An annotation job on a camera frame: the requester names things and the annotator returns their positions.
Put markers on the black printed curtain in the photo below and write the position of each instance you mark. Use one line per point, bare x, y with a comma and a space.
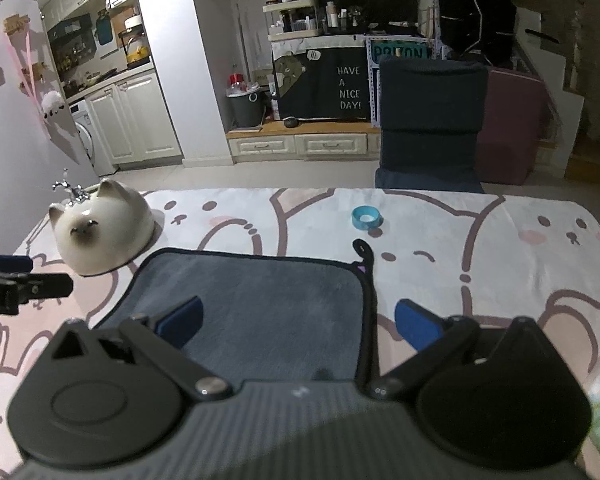
330, 85

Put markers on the dark blue floor chair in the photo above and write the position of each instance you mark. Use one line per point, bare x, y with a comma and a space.
430, 120

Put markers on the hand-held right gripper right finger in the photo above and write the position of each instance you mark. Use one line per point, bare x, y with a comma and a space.
414, 326

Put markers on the wooden platform with drawers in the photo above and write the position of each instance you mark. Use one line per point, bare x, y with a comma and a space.
305, 142

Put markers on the red-capped container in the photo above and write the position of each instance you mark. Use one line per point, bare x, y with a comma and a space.
238, 82

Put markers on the white kitchen cabinet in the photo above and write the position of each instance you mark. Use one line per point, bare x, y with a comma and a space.
137, 115

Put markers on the white cat-shaped ceramic bowl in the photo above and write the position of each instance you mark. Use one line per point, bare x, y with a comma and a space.
105, 232

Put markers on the silver metal ornament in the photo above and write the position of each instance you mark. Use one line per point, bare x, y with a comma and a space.
70, 191

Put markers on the small dark round object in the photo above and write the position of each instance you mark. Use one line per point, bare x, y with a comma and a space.
291, 122

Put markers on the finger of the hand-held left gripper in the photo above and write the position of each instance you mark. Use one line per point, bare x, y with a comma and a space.
35, 285
7, 263

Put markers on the grey trash bin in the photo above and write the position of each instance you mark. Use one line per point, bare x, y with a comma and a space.
246, 110

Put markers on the white plush sheep toy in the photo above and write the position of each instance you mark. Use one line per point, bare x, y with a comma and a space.
54, 102

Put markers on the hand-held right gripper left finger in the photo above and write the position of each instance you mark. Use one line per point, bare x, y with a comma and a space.
182, 321

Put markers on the grey towel with black edge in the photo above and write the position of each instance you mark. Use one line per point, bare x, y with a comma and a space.
270, 310

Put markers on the white shelf rack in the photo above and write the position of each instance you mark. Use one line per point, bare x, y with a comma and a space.
292, 15

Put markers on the blue tape roll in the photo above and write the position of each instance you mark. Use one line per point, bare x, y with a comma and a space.
366, 217

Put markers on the blue lettered sign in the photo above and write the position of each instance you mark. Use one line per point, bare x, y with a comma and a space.
399, 51

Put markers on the white washing machine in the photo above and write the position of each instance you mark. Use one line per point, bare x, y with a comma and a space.
87, 135

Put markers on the glass tank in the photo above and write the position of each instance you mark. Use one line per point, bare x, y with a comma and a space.
134, 47

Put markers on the printed bunny blanket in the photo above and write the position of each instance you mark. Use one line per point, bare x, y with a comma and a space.
480, 240

